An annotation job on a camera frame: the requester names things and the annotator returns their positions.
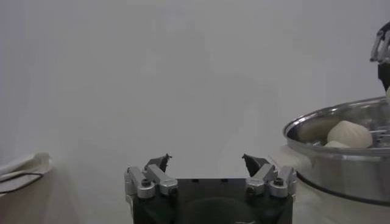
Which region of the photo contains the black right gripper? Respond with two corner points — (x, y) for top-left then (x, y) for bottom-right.
(369, 20), (390, 92)

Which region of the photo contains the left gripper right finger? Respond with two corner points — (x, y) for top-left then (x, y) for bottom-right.
(242, 153), (297, 198)

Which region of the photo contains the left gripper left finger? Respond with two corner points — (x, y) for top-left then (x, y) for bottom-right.
(124, 153), (179, 199)

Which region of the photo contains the white steamed baozi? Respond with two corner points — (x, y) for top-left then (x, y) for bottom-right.
(324, 139), (351, 149)
(327, 120), (374, 149)

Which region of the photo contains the stainless steel steamer basket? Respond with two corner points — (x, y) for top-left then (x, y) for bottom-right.
(282, 96), (390, 206)

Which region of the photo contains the white folded cloth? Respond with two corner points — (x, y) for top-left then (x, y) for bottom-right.
(0, 152), (51, 195)

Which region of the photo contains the thin black cable loop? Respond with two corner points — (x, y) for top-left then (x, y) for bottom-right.
(0, 172), (44, 194)

